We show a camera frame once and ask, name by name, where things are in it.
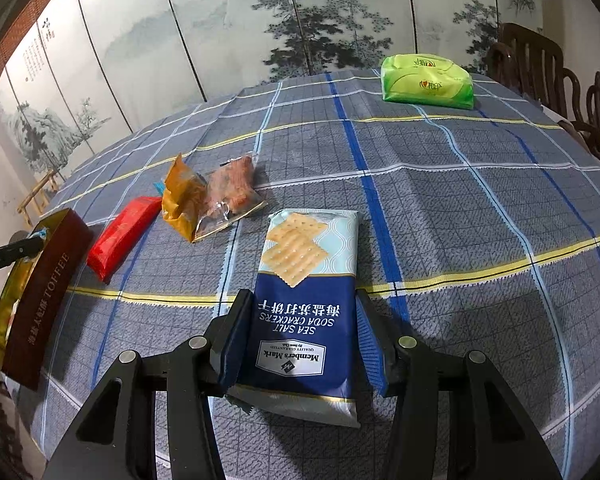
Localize green tissue pack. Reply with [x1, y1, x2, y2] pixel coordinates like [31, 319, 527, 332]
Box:
[381, 53, 476, 110]

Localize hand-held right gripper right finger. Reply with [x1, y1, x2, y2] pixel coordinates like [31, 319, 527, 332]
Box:
[355, 288, 563, 480]

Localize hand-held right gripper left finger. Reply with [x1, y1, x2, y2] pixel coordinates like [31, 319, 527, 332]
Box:
[40, 288, 255, 480]

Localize brown and gold tin box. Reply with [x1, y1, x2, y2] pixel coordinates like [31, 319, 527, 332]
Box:
[0, 208, 93, 392]

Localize red snack packet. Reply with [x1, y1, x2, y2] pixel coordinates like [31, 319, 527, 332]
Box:
[86, 196, 163, 283]

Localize painted folding screen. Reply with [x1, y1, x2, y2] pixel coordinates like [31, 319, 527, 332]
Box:
[0, 0, 571, 176]

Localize bamboo chair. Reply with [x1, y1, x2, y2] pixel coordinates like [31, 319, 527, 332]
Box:
[16, 169, 63, 226]

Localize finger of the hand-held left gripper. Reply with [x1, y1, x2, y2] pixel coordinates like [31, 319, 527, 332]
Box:
[0, 237, 48, 278]

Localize blue cracker packet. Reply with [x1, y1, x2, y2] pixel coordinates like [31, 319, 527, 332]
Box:
[227, 208, 362, 428]

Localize blue plaid tablecloth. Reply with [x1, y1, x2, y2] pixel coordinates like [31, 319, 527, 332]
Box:
[0, 69, 600, 480]

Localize clear packet of reddish snack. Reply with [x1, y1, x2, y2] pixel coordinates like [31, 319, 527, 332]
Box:
[192, 155, 270, 242]

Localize orange snack packet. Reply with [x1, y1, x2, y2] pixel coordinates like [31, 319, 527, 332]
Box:
[161, 152, 211, 243]

